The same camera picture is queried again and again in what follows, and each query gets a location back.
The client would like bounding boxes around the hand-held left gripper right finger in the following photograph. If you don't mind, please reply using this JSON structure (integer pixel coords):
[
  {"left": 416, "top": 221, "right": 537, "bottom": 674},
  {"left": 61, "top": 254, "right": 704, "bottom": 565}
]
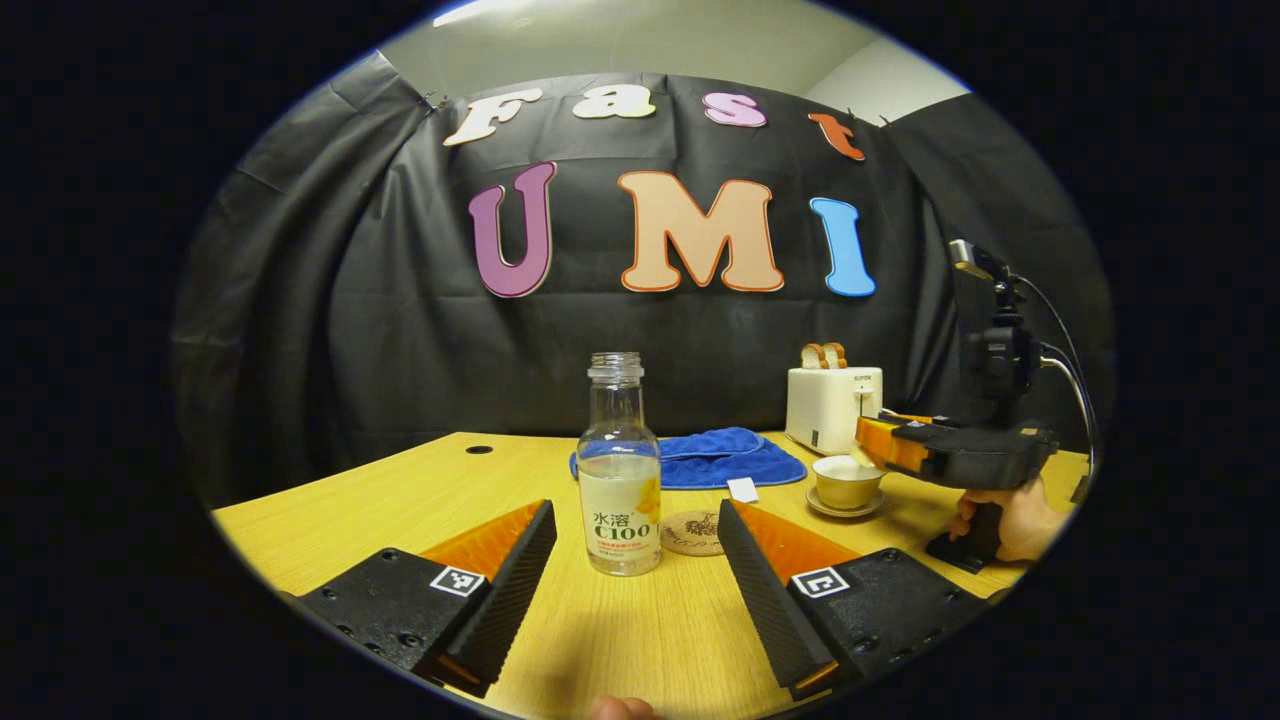
[{"left": 716, "top": 498, "right": 986, "bottom": 701}]

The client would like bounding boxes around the round wooden coaster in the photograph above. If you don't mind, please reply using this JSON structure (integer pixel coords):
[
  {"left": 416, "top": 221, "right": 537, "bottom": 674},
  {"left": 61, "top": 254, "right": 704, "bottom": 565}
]
[{"left": 660, "top": 510, "right": 725, "bottom": 557}]

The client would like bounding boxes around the clear plastic water bottle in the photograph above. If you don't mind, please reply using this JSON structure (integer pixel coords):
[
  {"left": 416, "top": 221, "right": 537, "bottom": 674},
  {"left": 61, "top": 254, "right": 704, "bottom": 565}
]
[{"left": 577, "top": 352, "right": 663, "bottom": 577}]

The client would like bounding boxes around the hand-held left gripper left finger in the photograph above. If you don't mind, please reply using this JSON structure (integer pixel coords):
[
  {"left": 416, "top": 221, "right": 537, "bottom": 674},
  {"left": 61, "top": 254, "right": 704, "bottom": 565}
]
[{"left": 285, "top": 498, "right": 558, "bottom": 699}]

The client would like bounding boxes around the cream ceramic teacup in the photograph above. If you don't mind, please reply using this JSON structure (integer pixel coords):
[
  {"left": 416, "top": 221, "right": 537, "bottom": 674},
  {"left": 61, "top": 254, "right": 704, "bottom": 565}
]
[{"left": 812, "top": 455, "right": 887, "bottom": 511}]

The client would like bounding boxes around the white toaster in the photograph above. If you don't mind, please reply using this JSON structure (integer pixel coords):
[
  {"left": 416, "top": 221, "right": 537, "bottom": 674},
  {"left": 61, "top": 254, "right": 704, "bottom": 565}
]
[{"left": 785, "top": 366, "right": 885, "bottom": 456}]

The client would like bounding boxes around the blue towel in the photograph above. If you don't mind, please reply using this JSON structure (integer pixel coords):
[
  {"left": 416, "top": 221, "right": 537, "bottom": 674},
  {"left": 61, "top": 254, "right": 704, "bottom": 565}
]
[{"left": 570, "top": 427, "right": 808, "bottom": 504}]

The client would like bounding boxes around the right hand-held gripper cable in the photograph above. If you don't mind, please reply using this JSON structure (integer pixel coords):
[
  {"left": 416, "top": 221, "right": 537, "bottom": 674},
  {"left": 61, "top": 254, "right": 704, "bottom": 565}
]
[{"left": 1012, "top": 275, "right": 1101, "bottom": 476}]

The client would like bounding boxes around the black backdrop cloth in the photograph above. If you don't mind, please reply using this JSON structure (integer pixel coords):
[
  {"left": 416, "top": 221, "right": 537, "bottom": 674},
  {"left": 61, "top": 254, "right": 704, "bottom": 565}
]
[{"left": 170, "top": 50, "right": 1116, "bottom": 511}]

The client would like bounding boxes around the cream ceramic saucer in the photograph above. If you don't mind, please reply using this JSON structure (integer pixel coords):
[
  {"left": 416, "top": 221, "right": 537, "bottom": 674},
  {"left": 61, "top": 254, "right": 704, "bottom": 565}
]
[{"left": 806, "top": 487, "right": 887, "bottom": 519}]

